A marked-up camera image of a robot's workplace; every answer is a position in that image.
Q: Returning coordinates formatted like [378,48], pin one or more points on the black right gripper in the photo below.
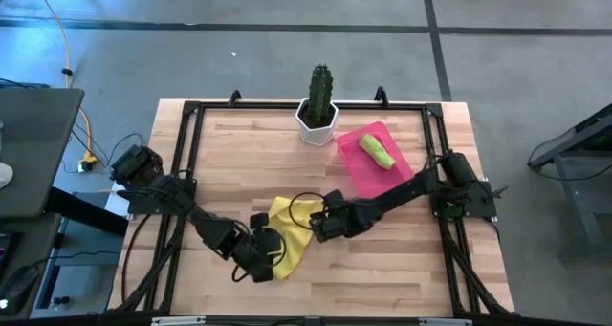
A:
[337,220]

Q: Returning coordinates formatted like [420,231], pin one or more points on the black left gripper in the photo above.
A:
[260,249]

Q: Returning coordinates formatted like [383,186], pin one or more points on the yellow microfiber towel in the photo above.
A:
[299,249]

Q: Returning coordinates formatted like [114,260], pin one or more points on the green microfiber towel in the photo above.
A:
[378,151]

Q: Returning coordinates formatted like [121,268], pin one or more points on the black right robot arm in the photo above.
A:
[406,192]

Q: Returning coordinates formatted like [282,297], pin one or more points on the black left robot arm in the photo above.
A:
[210,228]

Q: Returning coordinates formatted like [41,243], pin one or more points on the white hexagonal plant pot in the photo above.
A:
[315,136]

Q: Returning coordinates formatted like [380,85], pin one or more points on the green cactus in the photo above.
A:
[319,92]

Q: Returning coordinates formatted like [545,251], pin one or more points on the black desk crossbar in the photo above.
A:
[86,211]

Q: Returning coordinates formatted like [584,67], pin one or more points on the yellow power plug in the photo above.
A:
[88,163]

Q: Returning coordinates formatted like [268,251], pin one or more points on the dark side table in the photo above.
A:
[28,240]

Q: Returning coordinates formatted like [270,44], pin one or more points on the grey desk top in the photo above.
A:
[38,149]

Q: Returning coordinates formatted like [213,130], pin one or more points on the black computer mouse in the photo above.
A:
[19,283]

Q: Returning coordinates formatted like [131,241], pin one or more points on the black metal cart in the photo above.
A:
[574,142]

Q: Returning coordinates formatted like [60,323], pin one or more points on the white rounded object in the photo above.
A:
[4,175]

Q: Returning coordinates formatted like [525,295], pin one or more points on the silver metal bracket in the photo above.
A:
[177,321]
[444,322]

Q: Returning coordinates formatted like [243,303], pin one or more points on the black aluminium table frame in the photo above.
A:
[248,106]

